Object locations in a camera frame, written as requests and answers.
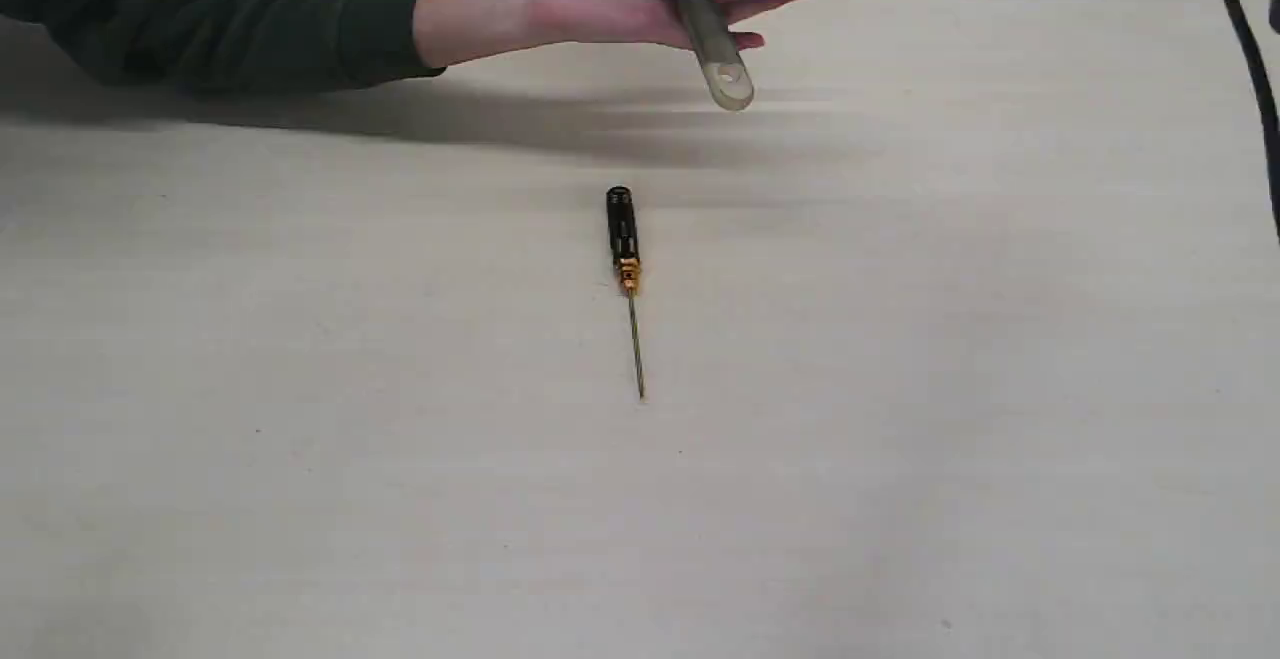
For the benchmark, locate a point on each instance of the black and gold screwdriver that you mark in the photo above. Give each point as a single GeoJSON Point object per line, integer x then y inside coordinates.
{"type": "Point", "coordinates": [627, 266]}

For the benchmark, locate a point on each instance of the person's open bare hand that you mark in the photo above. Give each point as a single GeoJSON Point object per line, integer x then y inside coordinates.
{"type": "Point", "coordinates": [649, 22]}

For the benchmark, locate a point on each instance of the wide wooden paint brush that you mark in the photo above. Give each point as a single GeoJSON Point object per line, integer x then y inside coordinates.
{"type": "Point", "coordinates": [725, 73]}

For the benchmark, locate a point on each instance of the forearm in dark green sleeve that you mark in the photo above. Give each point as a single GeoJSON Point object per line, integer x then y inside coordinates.
{"type": "Point", "coordinates": [278, 45]}

